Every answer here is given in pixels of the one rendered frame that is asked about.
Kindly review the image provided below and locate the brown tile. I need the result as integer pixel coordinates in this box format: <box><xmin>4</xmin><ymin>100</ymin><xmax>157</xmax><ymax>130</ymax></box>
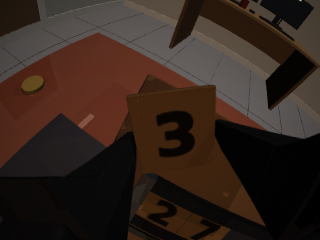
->
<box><xmin>127</xmin><ymin>85</ymin><xmax>216</xmax><ymax>173</ymax></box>
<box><xmin>176</xmin><ymin>213</ymin><xmax>231</xmax><ymax>240</ymax></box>
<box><xmin>135</xmin><ymin>192</ymin><xmax>192</xmax><ymax>233</ymax></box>

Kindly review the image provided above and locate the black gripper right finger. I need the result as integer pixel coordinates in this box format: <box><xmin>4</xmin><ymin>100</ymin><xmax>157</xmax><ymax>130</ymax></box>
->
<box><xmin>215</xmin><ymin>120</ymin><xmax>320</xmax><ymax>240</ymax></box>

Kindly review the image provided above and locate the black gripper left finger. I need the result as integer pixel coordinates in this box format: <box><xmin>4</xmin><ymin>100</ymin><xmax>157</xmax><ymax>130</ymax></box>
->
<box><xmin>0</xmin><ymin>132</ymin><xmax>136</xmax><ymax>240</ymax></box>

